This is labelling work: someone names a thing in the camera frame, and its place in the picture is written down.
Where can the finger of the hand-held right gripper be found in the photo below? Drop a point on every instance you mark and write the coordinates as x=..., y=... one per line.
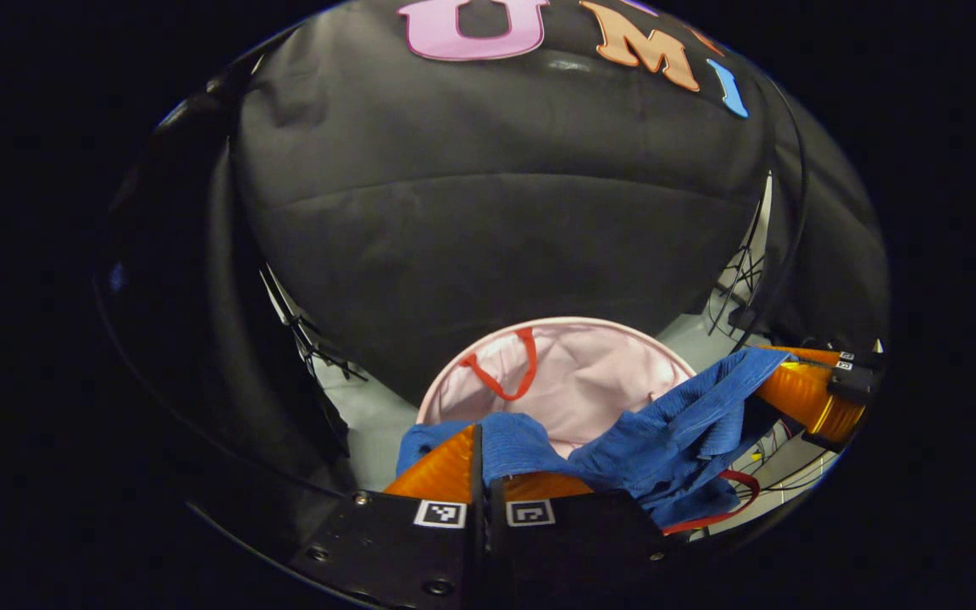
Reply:
x=810, y=398
x=818, y=354

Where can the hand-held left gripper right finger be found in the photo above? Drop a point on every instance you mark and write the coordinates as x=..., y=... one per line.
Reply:
x=573, y=551

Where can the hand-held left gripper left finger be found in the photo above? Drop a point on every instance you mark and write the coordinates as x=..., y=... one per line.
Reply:
x=395, y=551

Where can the black metal clothes rack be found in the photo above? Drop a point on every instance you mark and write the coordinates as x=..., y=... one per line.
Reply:
x=795, y=212

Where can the black backdrop cloth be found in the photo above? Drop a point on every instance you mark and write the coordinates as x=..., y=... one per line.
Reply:
x=496, y=212

